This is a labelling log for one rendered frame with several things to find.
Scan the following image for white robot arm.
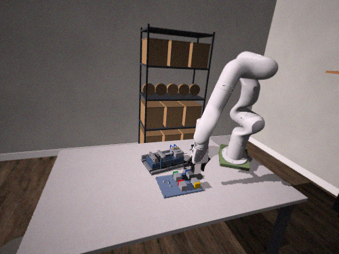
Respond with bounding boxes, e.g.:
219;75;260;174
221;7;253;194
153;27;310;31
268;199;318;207
188;51;278;165

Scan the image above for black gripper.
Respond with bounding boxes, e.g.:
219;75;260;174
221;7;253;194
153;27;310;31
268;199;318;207
187;146;210;173

